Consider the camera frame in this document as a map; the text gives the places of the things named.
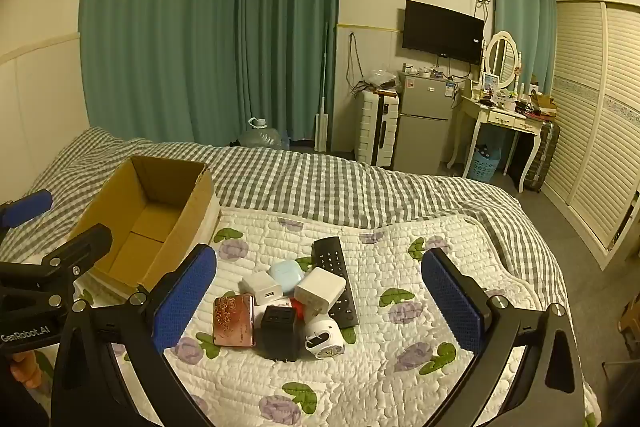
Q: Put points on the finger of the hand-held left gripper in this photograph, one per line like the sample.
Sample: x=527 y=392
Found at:
x=82 y=244
x=25 y=208

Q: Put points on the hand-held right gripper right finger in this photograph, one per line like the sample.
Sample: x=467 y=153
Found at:
x=450 y=299

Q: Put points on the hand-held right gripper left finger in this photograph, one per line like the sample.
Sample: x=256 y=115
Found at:
x=182 y=302

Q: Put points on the rose gold patterned box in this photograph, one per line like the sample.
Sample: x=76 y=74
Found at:
x=234 y=319

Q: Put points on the brown cardboard box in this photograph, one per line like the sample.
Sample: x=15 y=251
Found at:
x=150 y=217

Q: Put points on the small white usb charger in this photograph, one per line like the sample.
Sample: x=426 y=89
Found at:
x=260 y=287

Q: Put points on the black cube charger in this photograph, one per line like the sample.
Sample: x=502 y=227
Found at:
x=277 y=332

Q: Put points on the light blue earbuds case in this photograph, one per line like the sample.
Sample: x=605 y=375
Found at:
x=286 y=274

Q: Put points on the small red object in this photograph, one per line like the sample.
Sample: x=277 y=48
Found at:
x=296 y=307

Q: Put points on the black remote control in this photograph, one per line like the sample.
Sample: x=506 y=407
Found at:
x=332 y=262

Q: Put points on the large white plug charger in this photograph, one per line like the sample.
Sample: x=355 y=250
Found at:
x=320 y=289

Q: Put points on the person's left hand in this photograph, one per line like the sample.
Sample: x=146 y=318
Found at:
x=24 y=369

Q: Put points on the white floral quilt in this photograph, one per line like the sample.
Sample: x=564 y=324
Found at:
x=350 y=382

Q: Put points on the blue plastic basket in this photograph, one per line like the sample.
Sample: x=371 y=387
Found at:
x=484 y=167

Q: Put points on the dark suitcase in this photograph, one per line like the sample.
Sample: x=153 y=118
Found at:
x=542 y=157

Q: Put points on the grey checkered blanket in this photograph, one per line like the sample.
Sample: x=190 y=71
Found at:
x=300 y=177

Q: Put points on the grey refrigerator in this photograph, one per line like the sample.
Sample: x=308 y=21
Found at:
x=427 y=127

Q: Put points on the clear water jug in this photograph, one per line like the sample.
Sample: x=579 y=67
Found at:
x=260 y=137

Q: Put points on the white hard suitcase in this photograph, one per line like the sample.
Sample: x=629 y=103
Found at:
x=375 y=127

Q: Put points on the white dressing table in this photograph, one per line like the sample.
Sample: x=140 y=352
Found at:
x=500 y=117

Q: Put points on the white flat mop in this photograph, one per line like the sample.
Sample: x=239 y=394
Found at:
x=321 y=127

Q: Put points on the small brown box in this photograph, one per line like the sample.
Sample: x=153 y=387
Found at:
x=545 y=103

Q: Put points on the green curtain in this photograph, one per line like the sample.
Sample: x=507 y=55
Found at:
x=290 y=32
x=160 y=32
x=525 y=17

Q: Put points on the white louvered wardrobe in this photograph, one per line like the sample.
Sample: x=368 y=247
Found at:
x=590 y=117

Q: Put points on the clear plastic bag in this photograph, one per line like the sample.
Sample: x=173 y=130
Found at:
x=382 y=78

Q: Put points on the oval white mirror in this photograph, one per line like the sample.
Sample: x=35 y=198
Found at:
x=501 y=57

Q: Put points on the black wall television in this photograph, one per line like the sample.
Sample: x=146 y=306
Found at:
x=442 y=32

